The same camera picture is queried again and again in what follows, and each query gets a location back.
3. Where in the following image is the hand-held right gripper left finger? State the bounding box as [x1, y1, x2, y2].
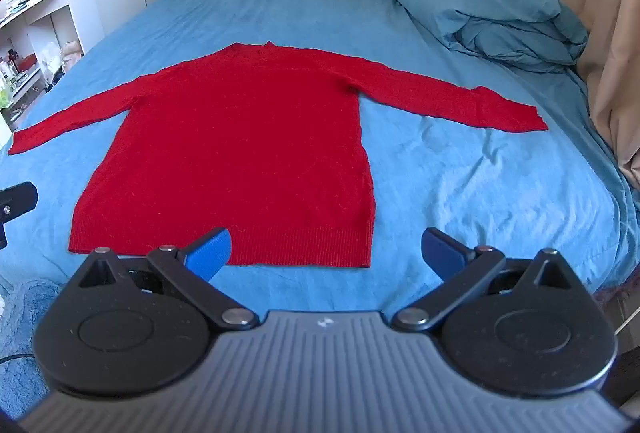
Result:
[75, 227, 261, 332]

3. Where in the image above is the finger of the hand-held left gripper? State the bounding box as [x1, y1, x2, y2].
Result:
[0, 182, 39, 250]

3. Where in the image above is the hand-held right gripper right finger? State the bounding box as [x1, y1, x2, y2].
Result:
[390, 227, 584, 333]

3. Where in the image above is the red towel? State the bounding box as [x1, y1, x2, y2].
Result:
[7, 40, 549, 270]

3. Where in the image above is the bed with blue sheet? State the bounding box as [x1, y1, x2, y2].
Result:
[0, 0, 640, 314]

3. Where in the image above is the blue fluffy rug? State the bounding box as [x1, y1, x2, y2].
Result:
[0, 277, 67, 420]

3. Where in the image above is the white shelf unit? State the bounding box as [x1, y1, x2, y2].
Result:
[0, 0, 106, 134]

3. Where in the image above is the teal duvet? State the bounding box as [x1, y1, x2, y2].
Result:
[376, 0, 590, 72]

